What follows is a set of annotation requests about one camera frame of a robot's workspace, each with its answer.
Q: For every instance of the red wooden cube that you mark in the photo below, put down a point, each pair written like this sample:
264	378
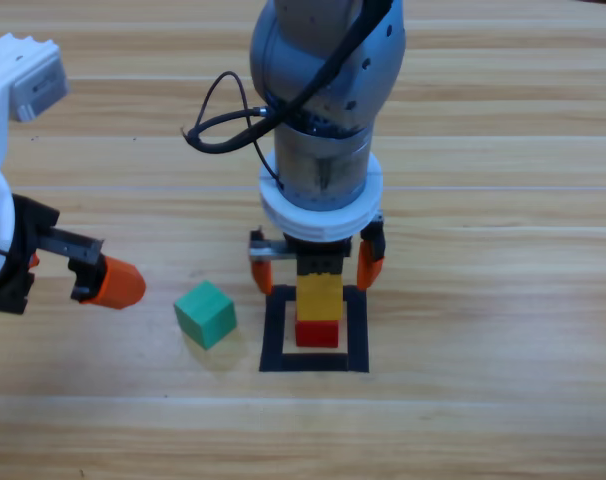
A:
317	334

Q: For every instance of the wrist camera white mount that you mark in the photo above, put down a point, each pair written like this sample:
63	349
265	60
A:
28	85

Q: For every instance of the green wooden cube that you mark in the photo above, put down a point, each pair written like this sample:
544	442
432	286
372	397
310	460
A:
205	315

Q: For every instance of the black tape square outline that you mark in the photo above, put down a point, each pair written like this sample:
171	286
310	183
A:
358	330

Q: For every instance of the yellow wooden cube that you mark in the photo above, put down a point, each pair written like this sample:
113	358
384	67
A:
319	297

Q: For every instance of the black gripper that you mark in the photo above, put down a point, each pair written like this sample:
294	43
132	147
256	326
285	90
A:
320	262
18	260

